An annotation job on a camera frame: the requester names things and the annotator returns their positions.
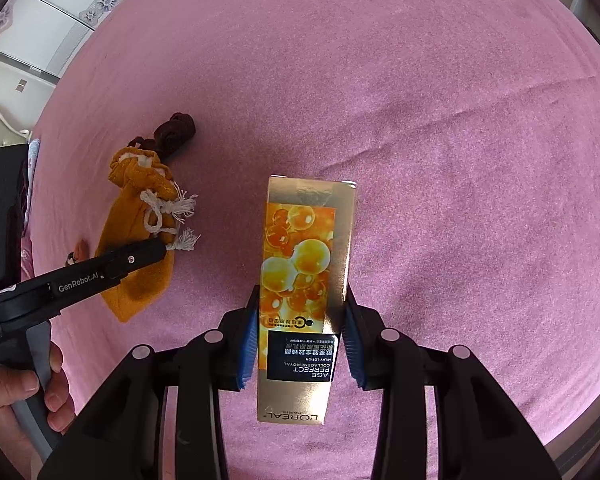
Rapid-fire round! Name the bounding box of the maroon hair band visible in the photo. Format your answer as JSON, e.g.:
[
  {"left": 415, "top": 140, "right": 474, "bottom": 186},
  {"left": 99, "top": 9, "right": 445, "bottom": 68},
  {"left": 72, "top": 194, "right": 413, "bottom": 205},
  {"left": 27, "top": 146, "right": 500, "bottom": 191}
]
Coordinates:
[{"left": 129, "top": 113, "right": 196, "bottom": 164}]

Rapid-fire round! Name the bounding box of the person's left hand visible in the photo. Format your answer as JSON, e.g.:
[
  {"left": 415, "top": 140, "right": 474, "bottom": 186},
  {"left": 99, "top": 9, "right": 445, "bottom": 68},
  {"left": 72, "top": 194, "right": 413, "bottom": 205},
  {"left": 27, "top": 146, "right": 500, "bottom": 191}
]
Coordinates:
[{"left": 0, "top": 342, "right": 76, "bottom": 479}]

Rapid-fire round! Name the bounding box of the pink bed sheet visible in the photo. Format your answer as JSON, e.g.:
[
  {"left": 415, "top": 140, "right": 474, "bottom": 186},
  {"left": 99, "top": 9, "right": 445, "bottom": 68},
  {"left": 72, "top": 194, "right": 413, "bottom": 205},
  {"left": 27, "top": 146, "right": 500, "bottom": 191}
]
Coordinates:
[{"left": 26, "top": 0, "right": 600, "bottom": 480}]

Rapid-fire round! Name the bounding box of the light blue pillow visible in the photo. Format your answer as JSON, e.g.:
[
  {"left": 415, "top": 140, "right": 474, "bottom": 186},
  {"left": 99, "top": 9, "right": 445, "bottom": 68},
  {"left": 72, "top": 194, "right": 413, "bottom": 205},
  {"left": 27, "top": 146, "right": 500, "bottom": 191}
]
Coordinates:
[{"left": 23, "top": 139, "right": 41, "bottom": 235}]

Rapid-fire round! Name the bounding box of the rust orange sock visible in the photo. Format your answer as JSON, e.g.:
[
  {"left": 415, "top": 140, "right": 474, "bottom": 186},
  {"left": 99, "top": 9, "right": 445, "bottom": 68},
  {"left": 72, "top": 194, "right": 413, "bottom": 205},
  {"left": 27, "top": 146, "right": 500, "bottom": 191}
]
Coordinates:
[{"left": 66, "top": 240, "right": 90, "bottom": 266}]

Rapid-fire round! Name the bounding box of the white wardrobe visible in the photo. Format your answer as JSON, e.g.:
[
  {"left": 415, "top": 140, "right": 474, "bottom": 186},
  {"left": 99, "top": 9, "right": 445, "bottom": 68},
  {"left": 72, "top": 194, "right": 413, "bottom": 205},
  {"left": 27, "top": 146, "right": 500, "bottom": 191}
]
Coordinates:
[{"left": 0, "top": 0, "right": 123, "bottom": 84}]

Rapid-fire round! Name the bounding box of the gold L'Oreal box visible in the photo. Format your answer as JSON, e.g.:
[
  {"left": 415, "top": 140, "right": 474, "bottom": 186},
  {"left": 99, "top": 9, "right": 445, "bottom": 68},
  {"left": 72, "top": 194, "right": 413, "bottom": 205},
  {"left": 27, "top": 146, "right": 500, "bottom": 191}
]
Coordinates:
[{"left": 258, "top": 176, "right": 356, "bottom": 425}]

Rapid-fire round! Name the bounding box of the orange drawstring bag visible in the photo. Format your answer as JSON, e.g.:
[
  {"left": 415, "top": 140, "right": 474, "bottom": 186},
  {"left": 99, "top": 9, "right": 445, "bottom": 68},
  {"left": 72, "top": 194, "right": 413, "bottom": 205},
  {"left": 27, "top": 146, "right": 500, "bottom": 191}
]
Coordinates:
[{"left": 95, "top": 146, "right": 199, "bottom": 322}]

